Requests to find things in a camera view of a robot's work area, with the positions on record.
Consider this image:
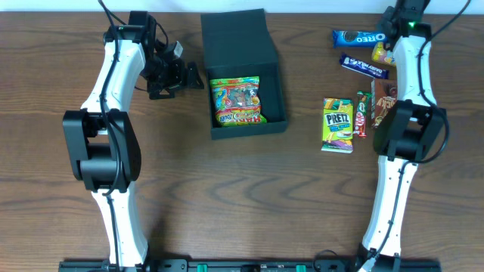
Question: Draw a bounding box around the purple Dairy Milk bar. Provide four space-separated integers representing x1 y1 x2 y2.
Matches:
340 53 389 79

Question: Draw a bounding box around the yellow Mentos gum bottle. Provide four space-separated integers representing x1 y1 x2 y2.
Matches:
371 42 396 66

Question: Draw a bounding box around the blue Oreo cookie pack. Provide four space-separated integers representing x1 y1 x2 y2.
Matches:
332 30 388 48

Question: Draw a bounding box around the black gift box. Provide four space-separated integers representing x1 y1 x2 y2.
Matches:
200 8 287 140

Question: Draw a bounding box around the brown Pocky box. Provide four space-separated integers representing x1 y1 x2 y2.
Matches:
371 79 398 128

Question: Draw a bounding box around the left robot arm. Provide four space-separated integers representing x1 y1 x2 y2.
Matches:
58 11 204 271

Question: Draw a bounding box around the Haribo sour worms bag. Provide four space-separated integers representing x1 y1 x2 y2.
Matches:
209 76 267 127

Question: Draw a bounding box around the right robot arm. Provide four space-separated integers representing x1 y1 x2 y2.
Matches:
353 0 449 272

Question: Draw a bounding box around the KitKat Milo bar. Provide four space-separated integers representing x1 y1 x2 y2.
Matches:
353 91 371 138

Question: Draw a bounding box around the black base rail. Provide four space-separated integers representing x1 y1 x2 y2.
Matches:
58 258 442 272

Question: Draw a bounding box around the green Pretz box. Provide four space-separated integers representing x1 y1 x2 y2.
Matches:
321 97 353 153

